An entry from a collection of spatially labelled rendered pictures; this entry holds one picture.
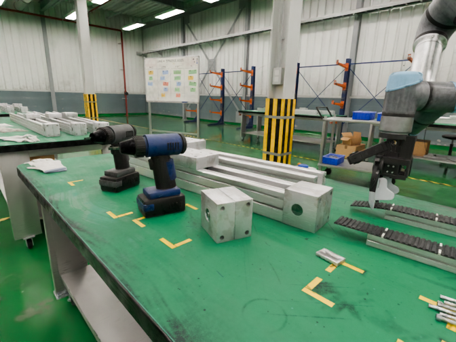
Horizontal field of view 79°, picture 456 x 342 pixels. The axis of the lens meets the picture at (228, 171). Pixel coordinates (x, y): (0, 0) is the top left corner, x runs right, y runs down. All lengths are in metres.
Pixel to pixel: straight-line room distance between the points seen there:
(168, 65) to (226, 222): 6.27
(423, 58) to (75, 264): 1.72
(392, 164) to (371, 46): 8.14
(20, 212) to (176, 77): 4.93
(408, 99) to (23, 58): 15.41
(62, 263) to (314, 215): 1.30
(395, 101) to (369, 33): 8.20
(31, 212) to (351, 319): 2.19
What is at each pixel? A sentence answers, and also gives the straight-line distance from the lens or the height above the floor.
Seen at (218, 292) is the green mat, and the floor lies 0.78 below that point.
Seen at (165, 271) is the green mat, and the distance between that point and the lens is 0.56.
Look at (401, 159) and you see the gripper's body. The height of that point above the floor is 0.95.
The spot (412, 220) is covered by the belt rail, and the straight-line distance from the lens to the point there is 0.89.
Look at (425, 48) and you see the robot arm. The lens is 1.15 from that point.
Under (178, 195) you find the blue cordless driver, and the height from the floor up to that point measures 0.83.
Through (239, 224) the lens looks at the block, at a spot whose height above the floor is 0.82.
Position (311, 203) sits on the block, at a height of 0.85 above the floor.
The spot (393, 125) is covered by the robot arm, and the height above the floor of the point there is 1.04.
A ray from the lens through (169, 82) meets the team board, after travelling 6.76.
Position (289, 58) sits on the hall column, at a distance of 4.15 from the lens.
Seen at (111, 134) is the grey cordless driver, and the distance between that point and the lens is 0.95.
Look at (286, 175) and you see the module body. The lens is 0.93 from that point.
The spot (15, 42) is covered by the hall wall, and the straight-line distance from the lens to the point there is 15.75.
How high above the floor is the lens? 1.10
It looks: 15 degrees down
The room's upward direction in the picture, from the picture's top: 1 degrees clockwise
